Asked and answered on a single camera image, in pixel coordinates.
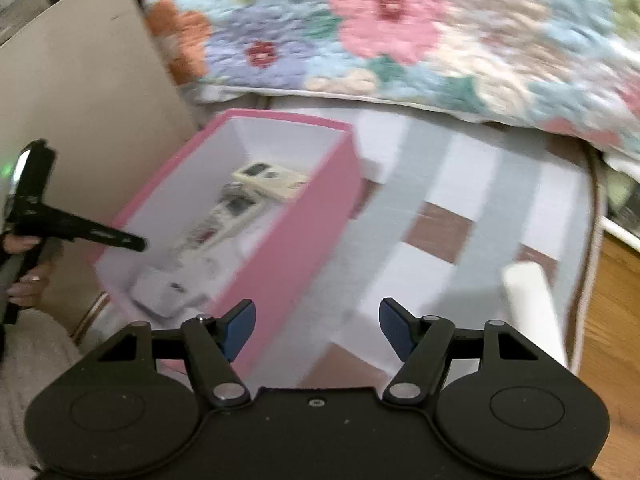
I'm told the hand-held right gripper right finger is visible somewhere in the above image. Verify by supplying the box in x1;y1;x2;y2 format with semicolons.
379;297;540;407

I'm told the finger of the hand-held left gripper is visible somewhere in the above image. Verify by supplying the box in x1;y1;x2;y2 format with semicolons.
47;209;147;254

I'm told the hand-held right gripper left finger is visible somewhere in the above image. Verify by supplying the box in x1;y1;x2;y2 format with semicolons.
97;299;257;409

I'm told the white box-shaped device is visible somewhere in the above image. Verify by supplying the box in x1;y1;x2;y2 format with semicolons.
129;265;211;323

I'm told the pink cardboard box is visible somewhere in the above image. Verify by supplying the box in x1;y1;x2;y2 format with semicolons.
87;108;364;391

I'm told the white remote control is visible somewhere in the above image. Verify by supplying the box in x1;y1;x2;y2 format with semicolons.
172;182;256;261

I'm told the beige remote control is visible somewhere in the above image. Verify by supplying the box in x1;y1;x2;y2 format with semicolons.
231;161;311;201

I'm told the person's left forearm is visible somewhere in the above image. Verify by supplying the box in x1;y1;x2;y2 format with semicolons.
0;307;86;473

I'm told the person's left hand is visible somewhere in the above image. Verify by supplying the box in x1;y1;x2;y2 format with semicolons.
1;234;53;307

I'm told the grey brown checked mat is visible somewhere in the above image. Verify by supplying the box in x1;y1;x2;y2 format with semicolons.
200;92;608;391

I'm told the white rectangular object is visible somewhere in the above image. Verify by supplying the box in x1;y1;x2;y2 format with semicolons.
501;261;571;372

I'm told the floral quilt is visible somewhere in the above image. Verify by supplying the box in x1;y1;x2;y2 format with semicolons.
137;0;640;171

